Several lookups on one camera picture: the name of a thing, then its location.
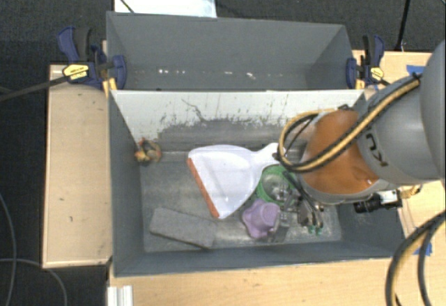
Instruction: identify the white dustpan with orange edge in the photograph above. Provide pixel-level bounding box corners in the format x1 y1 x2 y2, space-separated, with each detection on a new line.
187 142 284 220

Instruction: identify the green cup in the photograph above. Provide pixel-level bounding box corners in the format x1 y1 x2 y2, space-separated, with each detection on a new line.
255 164 298 205

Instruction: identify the black cylinder on white bracket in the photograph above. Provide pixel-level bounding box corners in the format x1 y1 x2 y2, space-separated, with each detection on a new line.
353 188 403 214

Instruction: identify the grey metal bin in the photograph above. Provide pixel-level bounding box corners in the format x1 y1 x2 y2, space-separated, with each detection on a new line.
105 10 407 277

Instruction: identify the small brown and yellow toy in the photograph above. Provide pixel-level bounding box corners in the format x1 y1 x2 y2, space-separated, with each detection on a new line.
134 137 162 165

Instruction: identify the pale wood board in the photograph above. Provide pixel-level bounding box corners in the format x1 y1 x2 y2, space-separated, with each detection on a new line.
42 63 113 269

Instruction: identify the grey flat block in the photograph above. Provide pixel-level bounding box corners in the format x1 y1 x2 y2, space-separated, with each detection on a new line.
148 207 219 250

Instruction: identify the purple flower-shaped toy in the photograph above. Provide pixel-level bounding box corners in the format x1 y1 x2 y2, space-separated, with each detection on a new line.
241 198 280 239

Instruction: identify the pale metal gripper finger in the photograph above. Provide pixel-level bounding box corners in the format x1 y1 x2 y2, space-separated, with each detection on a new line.
275 207 293 229
266 224 290 243

